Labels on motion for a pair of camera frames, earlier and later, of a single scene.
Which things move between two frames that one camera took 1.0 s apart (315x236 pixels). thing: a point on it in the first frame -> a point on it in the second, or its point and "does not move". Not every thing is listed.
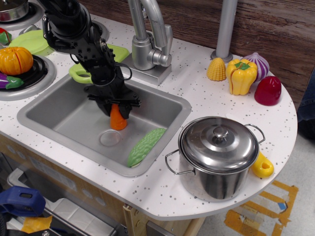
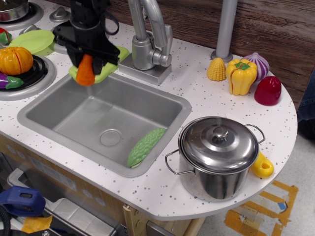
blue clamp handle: (22, 201) does not move
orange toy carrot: (117, 121) -> (85, 74)
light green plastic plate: (34, 40) does not move
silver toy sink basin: (62, 109) does not move
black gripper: (115, 92) -> (89, 36)
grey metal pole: (225, 30) does not move
